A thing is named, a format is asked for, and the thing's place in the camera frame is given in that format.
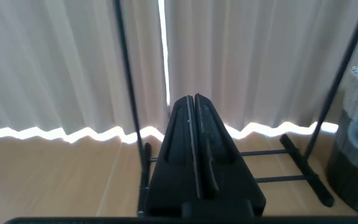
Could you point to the beige curtain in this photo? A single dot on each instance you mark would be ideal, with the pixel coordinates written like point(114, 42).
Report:
point(57, 62)

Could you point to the white laundry basket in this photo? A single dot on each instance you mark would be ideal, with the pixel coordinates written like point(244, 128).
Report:
point(346, 186)

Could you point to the black clothes rack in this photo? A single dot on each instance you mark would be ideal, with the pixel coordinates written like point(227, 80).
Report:
point(307, 170)

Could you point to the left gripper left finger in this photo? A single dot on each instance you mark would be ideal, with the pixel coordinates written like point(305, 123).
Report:
point(172, 174)

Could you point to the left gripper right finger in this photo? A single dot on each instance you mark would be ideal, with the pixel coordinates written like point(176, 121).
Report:
point(228, 180)

